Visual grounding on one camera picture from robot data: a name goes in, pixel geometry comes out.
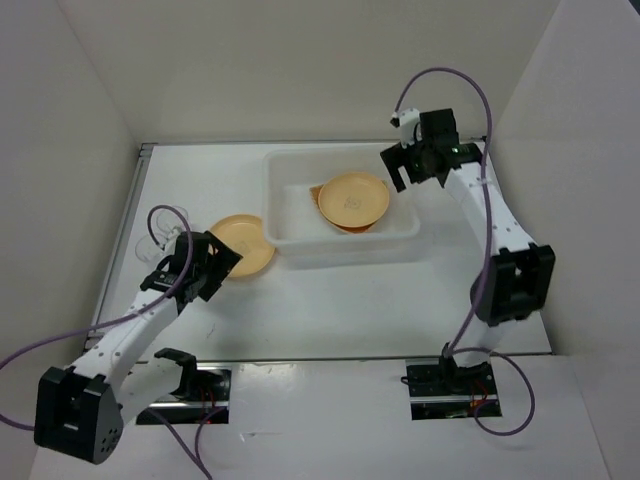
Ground yellow plate with bear print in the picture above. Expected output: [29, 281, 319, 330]
[317, 171, 391, 228]

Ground woven bamboo triangular tray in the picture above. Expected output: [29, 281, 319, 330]
[308, 174, 391, 236]

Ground translucent white plastic bin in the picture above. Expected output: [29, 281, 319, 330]
[262, 143, 421, 268]

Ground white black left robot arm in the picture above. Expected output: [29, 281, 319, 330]
[34, 232, 242, 464]

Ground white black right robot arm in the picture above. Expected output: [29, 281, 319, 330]
[381, 109, 556, 393]

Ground clear glass cup rear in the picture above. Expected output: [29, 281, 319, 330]
[146, 205, 189, 249]

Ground clear glass cup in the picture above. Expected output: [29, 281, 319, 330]
[146, 205, 189, 249]
[135, 235, 168, 264]

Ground clear glass cup front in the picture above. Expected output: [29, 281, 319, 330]
[135, 235, 168, 264]

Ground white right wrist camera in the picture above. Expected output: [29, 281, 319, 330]
[390, 108, 421, 148]

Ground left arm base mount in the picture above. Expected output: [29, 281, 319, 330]
[135, 363, 232, 425]

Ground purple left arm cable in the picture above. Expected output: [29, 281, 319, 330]
[0, 204, 231, 480]

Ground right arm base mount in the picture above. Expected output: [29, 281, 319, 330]
[400, 356, 502, 421]

